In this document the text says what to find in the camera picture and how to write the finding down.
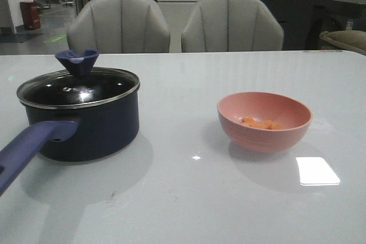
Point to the red bin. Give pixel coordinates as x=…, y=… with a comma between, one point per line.
x=30, y=15

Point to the left grey upholstered chair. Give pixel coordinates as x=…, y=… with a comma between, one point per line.
x=120, y=26

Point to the black appliance cabinet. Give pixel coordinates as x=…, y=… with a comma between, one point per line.
x=334, y=15

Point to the grey upholstered chair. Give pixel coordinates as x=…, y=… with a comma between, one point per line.
x=231, y=25
x=120, y=26

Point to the dark blue saucepan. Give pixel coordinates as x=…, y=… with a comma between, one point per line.
x=72, y=135

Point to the beige sofa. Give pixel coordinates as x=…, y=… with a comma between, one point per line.
x=349, y=40

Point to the glass lid blue knob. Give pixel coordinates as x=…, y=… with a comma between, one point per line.
x=79, y=85

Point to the right grey upholstered chair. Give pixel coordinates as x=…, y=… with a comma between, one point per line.
x=231, y=25

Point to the orange ham pieces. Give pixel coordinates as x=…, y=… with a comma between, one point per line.
x=261, y=124

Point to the pink plastic bowl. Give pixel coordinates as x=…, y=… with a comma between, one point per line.
x=290, y=113

